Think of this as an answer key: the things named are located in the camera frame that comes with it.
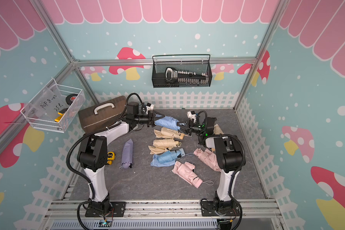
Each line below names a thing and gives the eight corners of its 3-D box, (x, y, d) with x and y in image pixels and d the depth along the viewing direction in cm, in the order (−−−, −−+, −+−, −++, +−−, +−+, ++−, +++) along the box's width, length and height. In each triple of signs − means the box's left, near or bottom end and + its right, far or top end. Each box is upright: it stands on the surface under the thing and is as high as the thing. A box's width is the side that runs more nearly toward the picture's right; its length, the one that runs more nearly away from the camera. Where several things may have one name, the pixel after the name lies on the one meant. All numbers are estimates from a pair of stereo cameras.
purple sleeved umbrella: (122, 169, 90) (120, 166, 86) (124, 143, 101) (123, 140, 98) (133, 167, 90) (131, 165, 87) (133, 142, 102) (132, 138, 99)
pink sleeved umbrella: (171, 170, 89) (171, 168, 86) (180, 159, 94) (180, 156, 91) (197, 189, 82) (198, 188, 79) (205, 176, 87) (206, 173, 84)
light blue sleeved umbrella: (151, 170, 89) (150, 167, 86) (150, 157, 95) (149, 154, 91) (186, 162, 92) (186, 159, 89) (183, 150, 98) (183, 147, 94)
